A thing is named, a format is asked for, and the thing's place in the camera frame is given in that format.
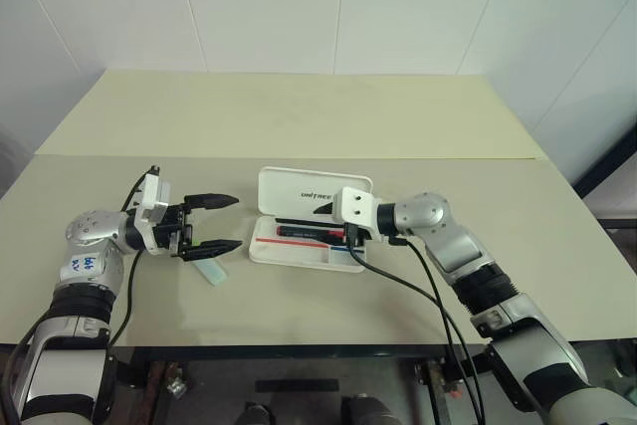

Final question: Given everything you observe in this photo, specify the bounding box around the black marker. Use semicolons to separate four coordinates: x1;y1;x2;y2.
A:
274;217;344;229

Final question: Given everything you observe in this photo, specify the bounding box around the black flat rectangular strip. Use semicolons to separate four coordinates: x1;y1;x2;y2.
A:
254;378;340;394

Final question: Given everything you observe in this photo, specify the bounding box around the white sticker with blue writing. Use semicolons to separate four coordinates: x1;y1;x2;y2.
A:
61;252;104;283

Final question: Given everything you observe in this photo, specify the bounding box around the dark rounded shape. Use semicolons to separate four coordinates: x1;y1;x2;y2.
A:
237;401;281;425
339;393;395;425

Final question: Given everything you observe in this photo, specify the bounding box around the red marker with dark label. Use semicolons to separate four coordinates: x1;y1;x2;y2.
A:
275;226;346;242

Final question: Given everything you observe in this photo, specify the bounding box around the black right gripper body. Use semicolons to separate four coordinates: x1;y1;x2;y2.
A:
342;222;372;250

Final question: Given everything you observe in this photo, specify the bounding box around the metal bracket with red part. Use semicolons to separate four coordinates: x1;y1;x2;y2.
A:
416;358;462;399

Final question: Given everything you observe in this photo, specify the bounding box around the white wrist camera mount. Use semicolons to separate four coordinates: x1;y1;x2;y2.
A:
331;185;381;243
131;168;173;254

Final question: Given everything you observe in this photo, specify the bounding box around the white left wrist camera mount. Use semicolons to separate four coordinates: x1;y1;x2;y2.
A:
131;168;173;254

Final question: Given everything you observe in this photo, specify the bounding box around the pale translucent rectangular eraser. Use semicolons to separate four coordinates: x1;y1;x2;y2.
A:
194;257;230;288

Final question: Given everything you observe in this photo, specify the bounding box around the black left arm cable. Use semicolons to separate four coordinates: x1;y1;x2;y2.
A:
106;163;161;349

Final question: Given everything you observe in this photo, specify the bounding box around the dark window frame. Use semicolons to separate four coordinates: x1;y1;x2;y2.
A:
570;118;637;200

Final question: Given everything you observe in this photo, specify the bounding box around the black table frame bar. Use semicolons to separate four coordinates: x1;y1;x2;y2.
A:
106;343;499;362

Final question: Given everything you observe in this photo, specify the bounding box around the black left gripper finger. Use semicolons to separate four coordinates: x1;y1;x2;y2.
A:
180;239;244;263
183;191;241;212

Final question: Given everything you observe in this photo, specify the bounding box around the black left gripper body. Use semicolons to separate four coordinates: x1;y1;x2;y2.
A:
151;197;197;262

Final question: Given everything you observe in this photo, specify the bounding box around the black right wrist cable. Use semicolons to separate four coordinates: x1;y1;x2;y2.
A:
388;236;474;425

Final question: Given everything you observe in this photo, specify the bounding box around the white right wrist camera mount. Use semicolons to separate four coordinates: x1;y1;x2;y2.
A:
331;185;381;243

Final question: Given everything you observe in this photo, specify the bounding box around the white hinged pencil case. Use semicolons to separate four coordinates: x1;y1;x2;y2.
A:
247;164;375;276

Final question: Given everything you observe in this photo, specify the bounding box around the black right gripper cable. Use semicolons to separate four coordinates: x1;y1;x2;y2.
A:
346;225;487;425

